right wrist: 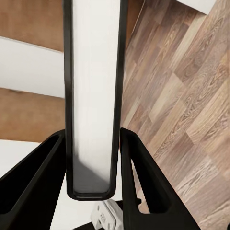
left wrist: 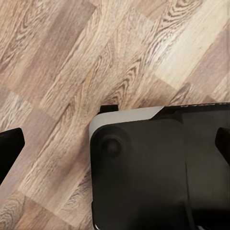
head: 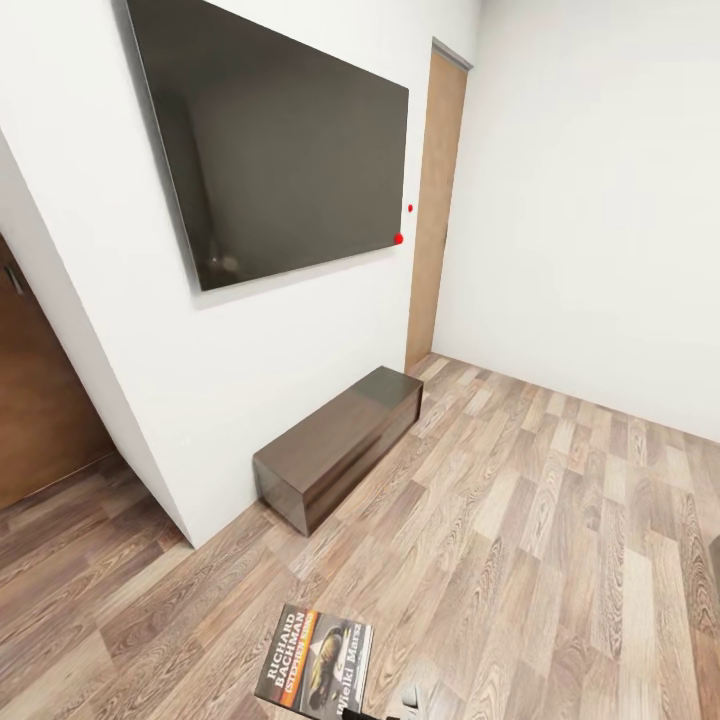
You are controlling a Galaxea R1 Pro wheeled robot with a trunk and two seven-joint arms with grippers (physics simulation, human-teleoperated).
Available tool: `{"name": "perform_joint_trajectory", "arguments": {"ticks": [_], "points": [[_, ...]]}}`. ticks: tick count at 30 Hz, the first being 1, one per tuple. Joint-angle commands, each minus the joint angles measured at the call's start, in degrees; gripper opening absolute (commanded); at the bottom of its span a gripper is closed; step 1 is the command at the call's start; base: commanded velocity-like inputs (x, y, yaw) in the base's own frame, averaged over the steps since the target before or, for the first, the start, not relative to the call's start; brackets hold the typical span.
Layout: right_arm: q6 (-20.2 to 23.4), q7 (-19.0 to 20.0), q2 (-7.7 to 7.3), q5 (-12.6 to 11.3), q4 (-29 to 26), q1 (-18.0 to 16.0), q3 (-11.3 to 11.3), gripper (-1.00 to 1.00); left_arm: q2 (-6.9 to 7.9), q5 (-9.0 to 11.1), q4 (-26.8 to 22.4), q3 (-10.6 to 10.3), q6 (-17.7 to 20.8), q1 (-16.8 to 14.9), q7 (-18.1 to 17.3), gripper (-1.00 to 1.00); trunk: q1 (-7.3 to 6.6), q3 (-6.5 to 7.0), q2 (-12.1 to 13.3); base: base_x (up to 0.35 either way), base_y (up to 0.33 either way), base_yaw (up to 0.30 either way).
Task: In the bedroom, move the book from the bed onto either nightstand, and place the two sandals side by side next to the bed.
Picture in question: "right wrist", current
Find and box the hardback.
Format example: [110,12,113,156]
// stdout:
[63,0,129,201]

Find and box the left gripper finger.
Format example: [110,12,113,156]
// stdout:
[116,199,142,210]

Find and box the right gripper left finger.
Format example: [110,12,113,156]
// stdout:
[0,129,66,230]

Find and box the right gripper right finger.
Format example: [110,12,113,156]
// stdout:
[119,127,201,230]

